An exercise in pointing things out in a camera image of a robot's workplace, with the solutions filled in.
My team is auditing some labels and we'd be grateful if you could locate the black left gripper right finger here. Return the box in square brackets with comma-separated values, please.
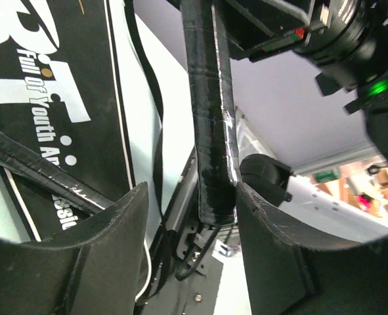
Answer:
[236, 183, 388, 314]

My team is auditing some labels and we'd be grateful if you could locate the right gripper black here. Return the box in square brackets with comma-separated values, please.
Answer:
[213, 0, 388, 96]

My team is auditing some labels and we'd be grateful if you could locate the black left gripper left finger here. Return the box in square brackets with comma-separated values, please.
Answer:
[0, 183, 148, 314]

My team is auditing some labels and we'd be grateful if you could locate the white racket with black handle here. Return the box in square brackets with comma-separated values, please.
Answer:
[0, 132, 114, 215]

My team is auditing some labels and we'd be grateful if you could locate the black racket bag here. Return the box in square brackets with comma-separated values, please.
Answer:
[0, 0, 165, 242]

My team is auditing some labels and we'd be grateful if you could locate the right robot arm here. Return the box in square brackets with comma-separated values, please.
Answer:
[223, 1, 388, 242]

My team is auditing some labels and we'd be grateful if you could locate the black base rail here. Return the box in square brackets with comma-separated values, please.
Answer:
[141, 153, 240, 314]

